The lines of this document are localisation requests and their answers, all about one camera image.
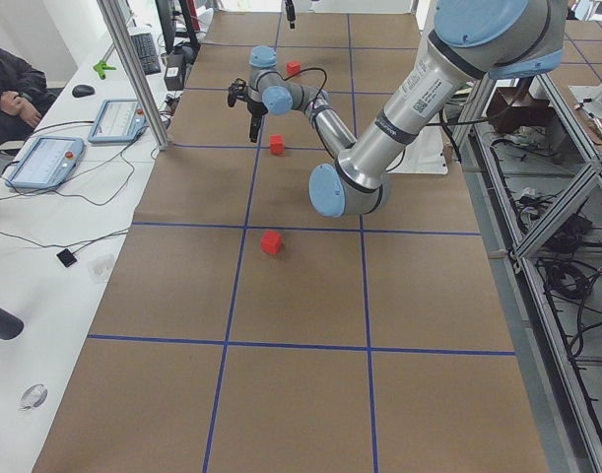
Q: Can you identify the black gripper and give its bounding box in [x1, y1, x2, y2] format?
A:
[246, 0, 296, 143]

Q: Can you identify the red foam block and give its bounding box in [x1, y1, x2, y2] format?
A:
[269, 134, 285, 156]
[286, 61, 301, 76]
[260, 231, 283, 255]

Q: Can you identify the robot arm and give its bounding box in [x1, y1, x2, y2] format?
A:
[228, 0, 568, 218]

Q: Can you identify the black power adapter box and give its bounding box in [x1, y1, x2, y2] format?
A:
[164, 53, 186, 92]

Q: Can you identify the black keyboard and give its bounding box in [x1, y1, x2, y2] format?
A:
[130, 33, 162, 75]

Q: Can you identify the far teach pendant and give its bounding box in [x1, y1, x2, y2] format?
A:
[88, 99, 147, 145]

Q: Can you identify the teach pendant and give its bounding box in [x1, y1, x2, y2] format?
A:
[88, 99, 147, 145]
[6, 137, 86, 190]

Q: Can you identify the green plastic clamp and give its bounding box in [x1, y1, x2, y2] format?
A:
[93, 60, 114, 80]

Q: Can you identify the black computer mouse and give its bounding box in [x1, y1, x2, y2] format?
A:
[71, 84, 96, 99]

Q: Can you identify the near teach pendant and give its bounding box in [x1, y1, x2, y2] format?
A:
[6, 137, 86, 190]

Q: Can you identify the brown paper table mat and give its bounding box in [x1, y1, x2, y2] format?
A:
[34, 13, 548, 472]

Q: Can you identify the clear plastic packet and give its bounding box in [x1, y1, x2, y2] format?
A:
[88, 254, 115, 284]

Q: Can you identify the seated person in black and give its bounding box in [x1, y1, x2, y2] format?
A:
[0, 47, 57, 145]

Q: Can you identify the small black square device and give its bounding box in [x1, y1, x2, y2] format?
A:
[56, 248, 78, 268]

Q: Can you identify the clear plastic disc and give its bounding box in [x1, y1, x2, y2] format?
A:
[19, 383, 48, 411]

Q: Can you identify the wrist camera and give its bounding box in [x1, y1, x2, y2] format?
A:
[227, 78, 248, 107]

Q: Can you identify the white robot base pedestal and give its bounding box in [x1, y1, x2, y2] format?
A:
[388, 127, 448, 175]

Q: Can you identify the aluminium frame post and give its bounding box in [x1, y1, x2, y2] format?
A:
[97, 0, 169, 151]

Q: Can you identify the aluminium truss frame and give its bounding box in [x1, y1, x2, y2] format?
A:
[465, 19, 602, 473]

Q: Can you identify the black cylindrical handle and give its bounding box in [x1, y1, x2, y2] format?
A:
[0, 307, 24, 340]

